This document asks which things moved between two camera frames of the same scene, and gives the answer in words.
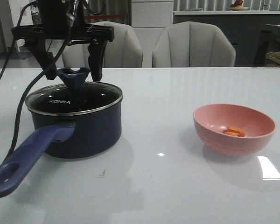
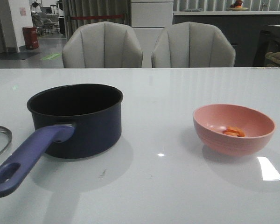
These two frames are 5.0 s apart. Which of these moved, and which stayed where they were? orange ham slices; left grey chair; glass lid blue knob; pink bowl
Moved: glass lid blue knob
Stayed: left grey chair; orange ham slices; pink bowl
